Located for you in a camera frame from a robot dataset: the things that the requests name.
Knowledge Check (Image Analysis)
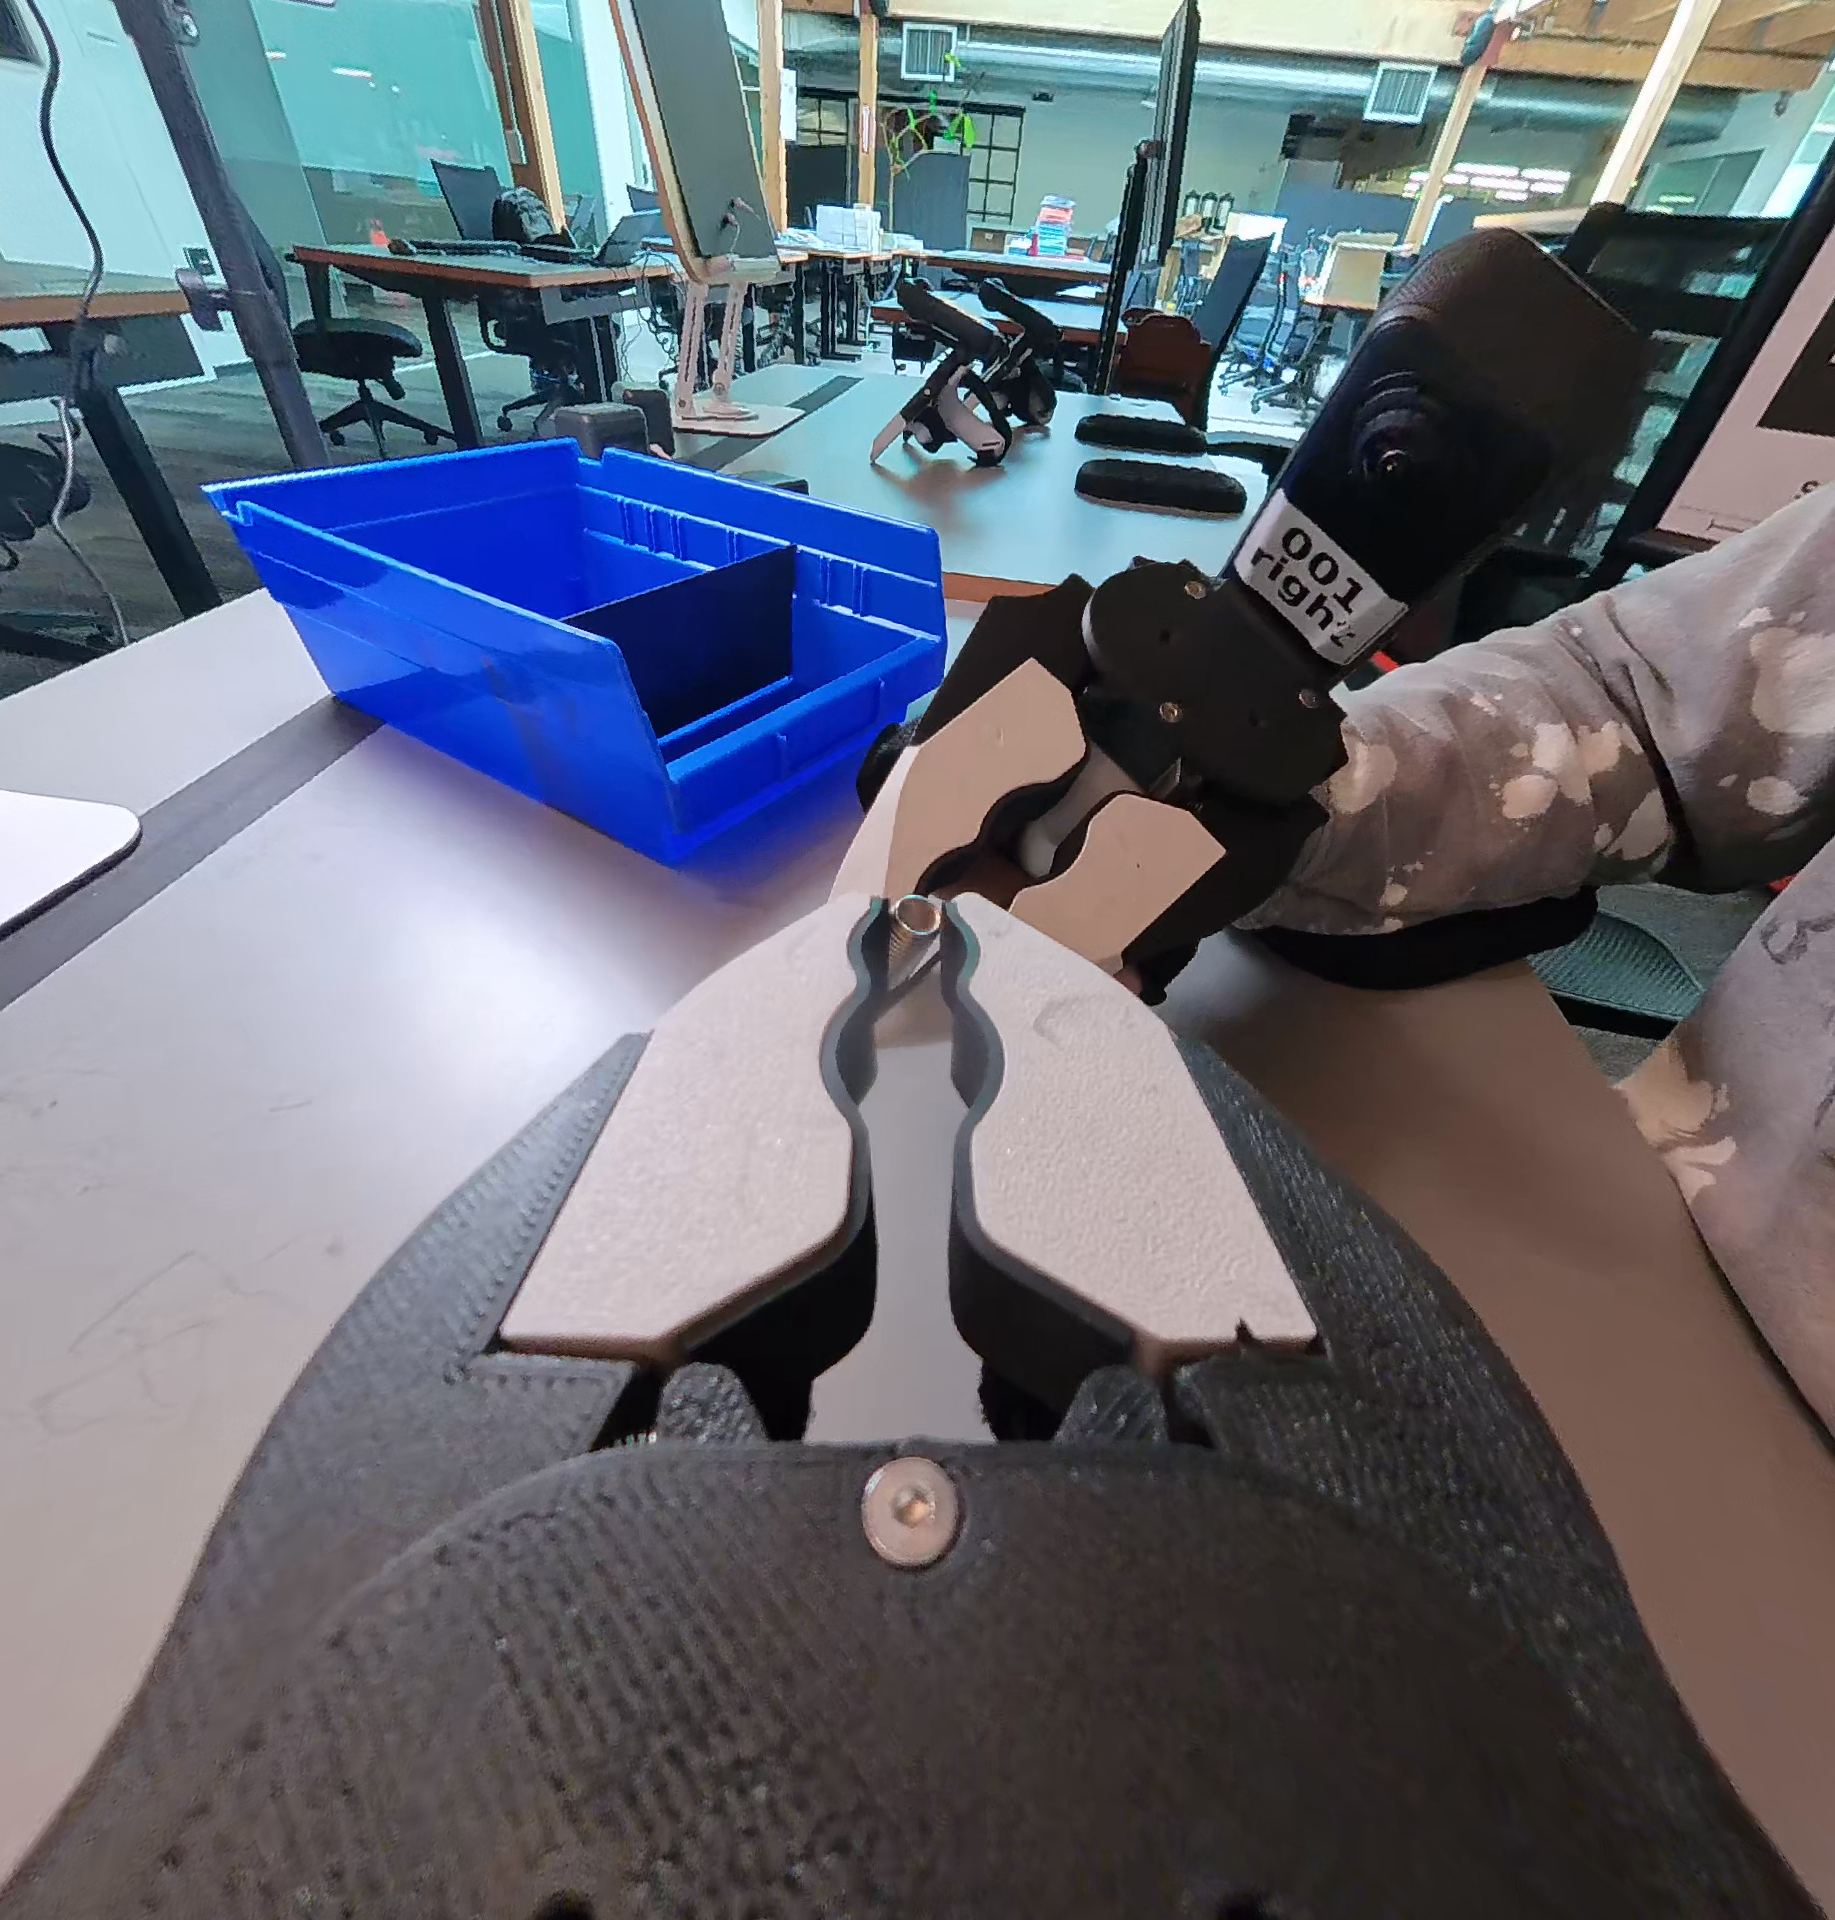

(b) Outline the black chair armrest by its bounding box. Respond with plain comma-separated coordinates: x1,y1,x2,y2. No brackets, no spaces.
1248,885,1603,993

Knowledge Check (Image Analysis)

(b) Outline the blue plastic bin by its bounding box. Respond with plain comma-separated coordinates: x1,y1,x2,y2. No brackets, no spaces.
199,437,950,871

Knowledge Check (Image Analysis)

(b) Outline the person's teal office chair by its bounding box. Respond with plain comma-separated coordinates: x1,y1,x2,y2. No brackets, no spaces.
1532,900,1759,1038

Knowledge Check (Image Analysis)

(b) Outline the spare black gripper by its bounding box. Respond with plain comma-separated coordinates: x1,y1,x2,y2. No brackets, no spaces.
977,283,1064,432
870,277,1010,471

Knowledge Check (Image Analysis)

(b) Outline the wooden document stand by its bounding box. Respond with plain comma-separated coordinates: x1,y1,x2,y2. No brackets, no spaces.
0,782,144,972

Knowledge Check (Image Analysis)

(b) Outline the white marker sign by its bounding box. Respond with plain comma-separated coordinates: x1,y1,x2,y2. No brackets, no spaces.
1666,0,1835,542

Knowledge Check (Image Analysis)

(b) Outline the dark computer monitor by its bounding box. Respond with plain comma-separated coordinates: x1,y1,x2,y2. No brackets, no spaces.
1095,0,1204,401

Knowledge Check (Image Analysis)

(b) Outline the black pole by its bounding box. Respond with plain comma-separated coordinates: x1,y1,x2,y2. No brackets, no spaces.
114,0,327,471

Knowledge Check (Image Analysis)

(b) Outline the wooden desk with black legs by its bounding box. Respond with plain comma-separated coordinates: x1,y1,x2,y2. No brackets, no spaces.
0,253,222,617

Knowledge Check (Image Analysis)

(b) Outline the black bin divider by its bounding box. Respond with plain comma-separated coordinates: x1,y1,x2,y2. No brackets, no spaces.
560,541,800,740

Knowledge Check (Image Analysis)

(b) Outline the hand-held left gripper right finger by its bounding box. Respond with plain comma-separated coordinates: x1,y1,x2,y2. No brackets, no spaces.
936,891,1325,1374

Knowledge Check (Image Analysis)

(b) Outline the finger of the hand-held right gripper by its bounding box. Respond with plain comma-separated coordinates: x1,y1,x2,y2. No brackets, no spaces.
1003,786,1234,974
831,661,1093,913

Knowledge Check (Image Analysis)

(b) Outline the person's right forearm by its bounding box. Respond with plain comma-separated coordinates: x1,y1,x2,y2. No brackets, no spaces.
1278,465,1835,938

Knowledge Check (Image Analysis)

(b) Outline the black camera box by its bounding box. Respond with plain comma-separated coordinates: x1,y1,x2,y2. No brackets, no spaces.
556,401,677,465

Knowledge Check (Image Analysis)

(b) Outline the long wooden office desk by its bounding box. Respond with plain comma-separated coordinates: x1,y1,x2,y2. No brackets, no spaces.
285,239,800,453

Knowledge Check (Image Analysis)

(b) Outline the black hanging cable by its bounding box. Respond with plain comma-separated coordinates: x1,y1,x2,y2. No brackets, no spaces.
23,0,132,648

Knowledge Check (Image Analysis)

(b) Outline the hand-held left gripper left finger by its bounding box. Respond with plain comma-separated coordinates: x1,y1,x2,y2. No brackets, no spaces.
497,893,881,1368

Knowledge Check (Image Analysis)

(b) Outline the black mesh office chair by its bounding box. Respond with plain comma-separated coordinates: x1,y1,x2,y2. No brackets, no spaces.
1457,202,1804,632

